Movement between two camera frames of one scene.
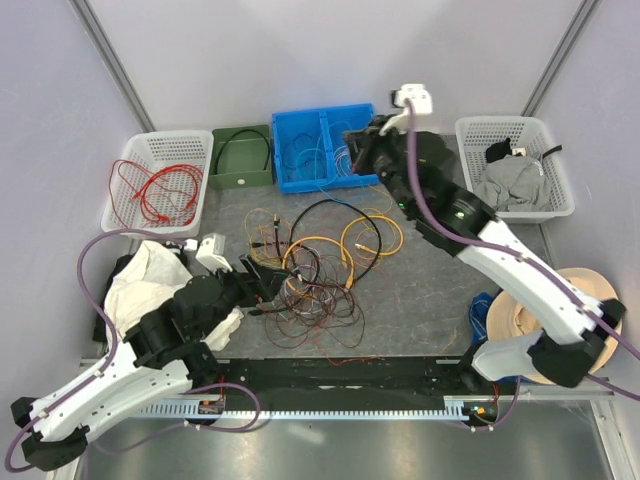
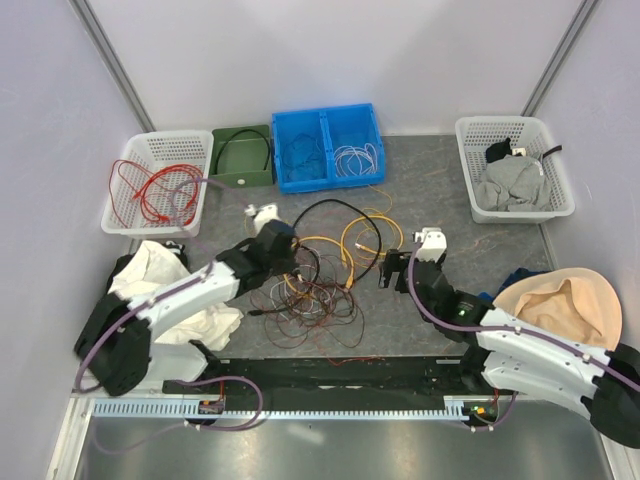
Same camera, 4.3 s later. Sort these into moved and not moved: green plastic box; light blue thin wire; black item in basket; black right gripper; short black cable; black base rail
Moved: black right gripper; light blue thin wire
Not moved: green plastic box; black base rail; short black cable; black item in basket
